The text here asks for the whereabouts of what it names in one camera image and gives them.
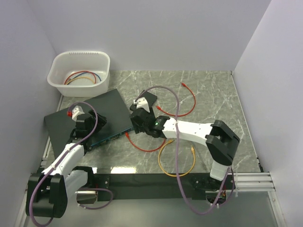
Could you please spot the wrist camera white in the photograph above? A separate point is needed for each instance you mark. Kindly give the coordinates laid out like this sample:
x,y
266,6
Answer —
x,y
142,103
75,112

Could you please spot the white plastic tub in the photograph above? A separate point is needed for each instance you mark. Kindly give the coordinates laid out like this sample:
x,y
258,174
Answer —
x,y
80,73

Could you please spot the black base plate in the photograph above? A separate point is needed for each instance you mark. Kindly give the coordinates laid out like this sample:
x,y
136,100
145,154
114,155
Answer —
x,y
198,186

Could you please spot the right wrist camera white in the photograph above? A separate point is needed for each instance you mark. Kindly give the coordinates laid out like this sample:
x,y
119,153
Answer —
x,y
142,103

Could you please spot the small black switch box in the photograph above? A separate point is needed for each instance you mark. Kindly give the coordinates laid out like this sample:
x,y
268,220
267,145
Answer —
x,y
151,99

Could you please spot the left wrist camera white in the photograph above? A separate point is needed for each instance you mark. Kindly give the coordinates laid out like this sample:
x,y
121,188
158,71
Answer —
x,y
75,112

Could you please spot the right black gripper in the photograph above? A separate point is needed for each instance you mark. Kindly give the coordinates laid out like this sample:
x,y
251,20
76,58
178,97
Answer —
x,y
138,128

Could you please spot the large black network switch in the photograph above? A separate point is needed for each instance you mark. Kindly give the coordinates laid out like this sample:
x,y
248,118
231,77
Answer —
x,y
109,105

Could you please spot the aluminium rail right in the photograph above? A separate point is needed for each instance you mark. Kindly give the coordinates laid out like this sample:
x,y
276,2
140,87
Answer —
x,y
254,182

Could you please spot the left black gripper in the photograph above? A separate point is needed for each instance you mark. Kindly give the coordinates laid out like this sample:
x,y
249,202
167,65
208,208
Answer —
x,y
101,120

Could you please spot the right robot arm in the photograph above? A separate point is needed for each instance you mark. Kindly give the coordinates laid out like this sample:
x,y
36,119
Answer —
x,y
221,141

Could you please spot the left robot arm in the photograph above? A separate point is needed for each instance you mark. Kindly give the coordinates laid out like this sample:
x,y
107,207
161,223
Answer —
x,y
48,191

